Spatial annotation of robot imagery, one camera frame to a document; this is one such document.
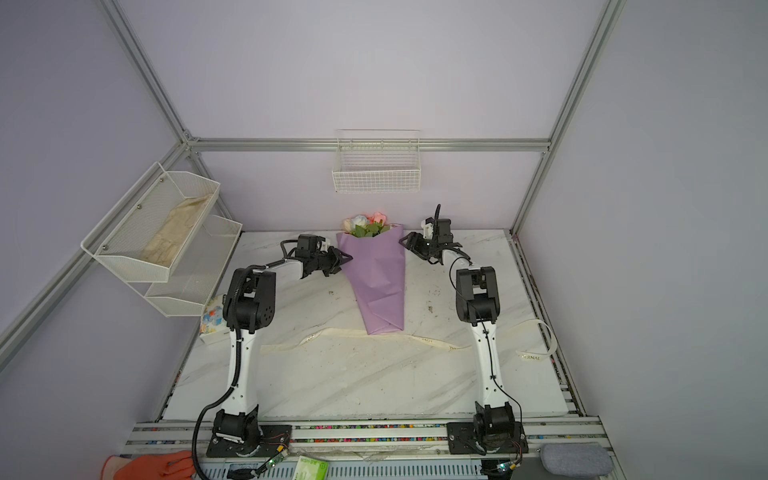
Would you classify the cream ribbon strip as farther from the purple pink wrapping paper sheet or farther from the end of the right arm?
the end of the right arm

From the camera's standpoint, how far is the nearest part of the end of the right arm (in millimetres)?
926

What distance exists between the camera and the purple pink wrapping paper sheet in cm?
95

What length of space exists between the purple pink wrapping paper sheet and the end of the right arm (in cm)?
6

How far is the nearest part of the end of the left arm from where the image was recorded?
3.04ft
